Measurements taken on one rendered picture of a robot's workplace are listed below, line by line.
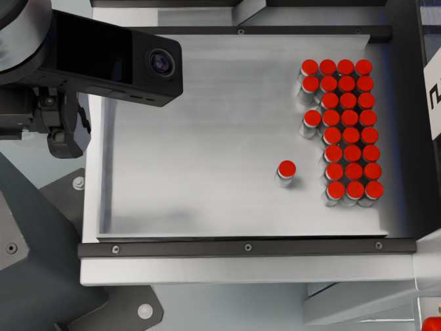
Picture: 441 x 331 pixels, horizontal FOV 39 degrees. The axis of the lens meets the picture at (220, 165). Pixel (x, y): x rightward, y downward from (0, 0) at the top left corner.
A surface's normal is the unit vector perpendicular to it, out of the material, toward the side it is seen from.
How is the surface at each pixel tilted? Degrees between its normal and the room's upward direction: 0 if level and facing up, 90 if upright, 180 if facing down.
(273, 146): 0
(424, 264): 90
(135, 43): 32
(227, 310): 0
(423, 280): 90
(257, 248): 0
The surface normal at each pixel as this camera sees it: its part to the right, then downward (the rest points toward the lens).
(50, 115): 0.04, 0.38
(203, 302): 0.03, -0.29
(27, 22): 0.86, 0.49
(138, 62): 0.56, -0.25
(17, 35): 0.68, 0.71
